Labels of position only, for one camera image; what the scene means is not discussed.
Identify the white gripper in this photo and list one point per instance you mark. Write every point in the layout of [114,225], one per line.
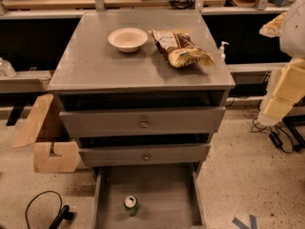
[294,32]

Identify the green soda can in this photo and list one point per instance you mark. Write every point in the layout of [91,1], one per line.
[131,205]

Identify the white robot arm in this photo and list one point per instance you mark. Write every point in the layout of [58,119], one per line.
[292,40]

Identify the grey top drawer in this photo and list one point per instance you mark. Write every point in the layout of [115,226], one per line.
[165,121]

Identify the grey drawer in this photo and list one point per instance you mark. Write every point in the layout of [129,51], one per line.
[142,155]
[165,121]
[168,197]

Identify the grey middle drawer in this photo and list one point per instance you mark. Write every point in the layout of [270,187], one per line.
[142,155]

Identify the grey drawer cabinet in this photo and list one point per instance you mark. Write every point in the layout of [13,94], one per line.
[93,75]

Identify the grey bottom drawer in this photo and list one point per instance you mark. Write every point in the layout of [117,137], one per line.
[168,197]

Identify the black table leg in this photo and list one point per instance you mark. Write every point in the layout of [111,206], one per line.
[291,122]

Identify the white pump bottle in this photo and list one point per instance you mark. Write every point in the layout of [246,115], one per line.
[222,48]

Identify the brown chip bag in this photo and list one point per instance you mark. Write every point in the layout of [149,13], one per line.
[179,50]

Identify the white paper bowl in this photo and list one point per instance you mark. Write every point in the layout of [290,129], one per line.
[128,39]

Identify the cardboard box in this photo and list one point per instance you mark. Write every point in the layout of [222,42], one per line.
[53,150]

